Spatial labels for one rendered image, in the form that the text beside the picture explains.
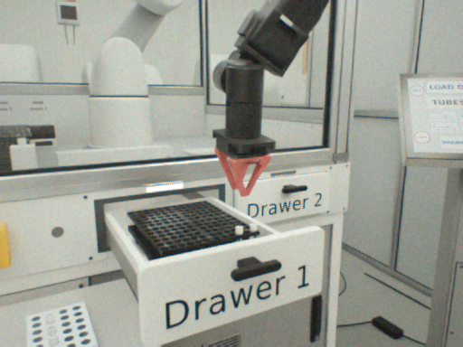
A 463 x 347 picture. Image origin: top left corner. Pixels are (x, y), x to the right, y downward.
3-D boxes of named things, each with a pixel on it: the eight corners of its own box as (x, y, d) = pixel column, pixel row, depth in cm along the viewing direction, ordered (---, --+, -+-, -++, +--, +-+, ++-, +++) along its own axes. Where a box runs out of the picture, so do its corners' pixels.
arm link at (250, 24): (258, 6, 50) (303, 44, 54) (235, 12, 61) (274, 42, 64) (212, 83, 52) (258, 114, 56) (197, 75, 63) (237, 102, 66)
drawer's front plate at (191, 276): (322, 292, 60) (325, 228, 57) (144, 351, 46) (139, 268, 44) (314, 287, 61) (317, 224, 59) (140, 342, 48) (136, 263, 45)
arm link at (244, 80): (232, 60, 51) (270, 60, 52) (220, 57, 57) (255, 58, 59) (231, 110, 53) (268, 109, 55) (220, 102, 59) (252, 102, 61)
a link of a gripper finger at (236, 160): (249, 182, 66) (251, 132, 63) (269, 198, 60) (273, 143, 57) (213, 188, 63) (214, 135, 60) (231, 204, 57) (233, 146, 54)
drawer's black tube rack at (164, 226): (259, 266, 65) (259, 230, 64) (163, 290, 57) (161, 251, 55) (206, 227, 84) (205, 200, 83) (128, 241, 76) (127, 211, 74)
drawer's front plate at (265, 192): (328, 211, 102) (330, 172, 99) (237, 229, 88) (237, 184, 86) (324, 210, 103) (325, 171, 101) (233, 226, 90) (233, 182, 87)
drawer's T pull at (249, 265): (282, 270, 50) (282, 260, 49) (233, 283, 46) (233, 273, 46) (267, 260, 53) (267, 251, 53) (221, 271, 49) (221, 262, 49)
